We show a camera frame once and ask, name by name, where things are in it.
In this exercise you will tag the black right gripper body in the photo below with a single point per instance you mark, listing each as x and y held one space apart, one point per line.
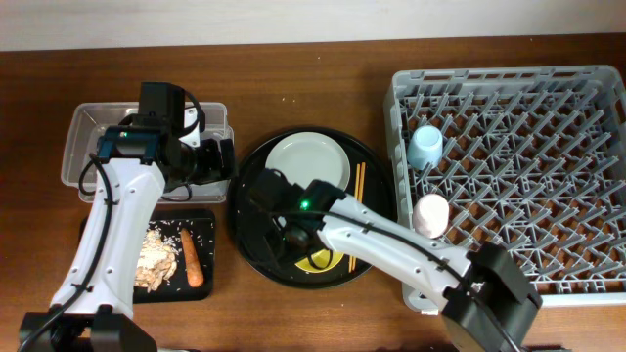
285 242

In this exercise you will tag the grey round plate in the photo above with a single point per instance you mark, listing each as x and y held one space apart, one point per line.
307 156

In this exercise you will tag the pile of peanut shells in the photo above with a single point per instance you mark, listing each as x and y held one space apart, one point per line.
157 262

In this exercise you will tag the light blue plastic cup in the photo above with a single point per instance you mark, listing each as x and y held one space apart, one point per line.
425 147

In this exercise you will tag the clear plastic bin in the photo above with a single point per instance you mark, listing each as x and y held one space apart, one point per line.
91 120

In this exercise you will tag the yellow plastic bowl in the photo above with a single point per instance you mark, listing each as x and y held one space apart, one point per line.
319 262

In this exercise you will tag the pink plastic cup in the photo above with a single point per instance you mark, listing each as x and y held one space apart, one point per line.
431 216

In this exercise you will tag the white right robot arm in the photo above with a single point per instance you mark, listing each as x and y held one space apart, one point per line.
485 300

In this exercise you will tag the grey plastic dishwasher rack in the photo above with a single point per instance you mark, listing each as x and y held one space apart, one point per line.
533 160

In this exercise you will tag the black rectangular tray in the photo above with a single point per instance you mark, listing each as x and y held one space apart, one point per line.
201 225

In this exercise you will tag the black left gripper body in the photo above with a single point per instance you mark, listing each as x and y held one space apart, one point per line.
202 163

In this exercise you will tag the right wooden chopstick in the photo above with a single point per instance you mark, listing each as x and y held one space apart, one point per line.
363 164

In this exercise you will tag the orange carrot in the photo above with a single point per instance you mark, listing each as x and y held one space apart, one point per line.
193 267

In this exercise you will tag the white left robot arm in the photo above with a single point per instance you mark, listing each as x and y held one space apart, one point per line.
138 161

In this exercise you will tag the round black tray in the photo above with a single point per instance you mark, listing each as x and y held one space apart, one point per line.
378 196

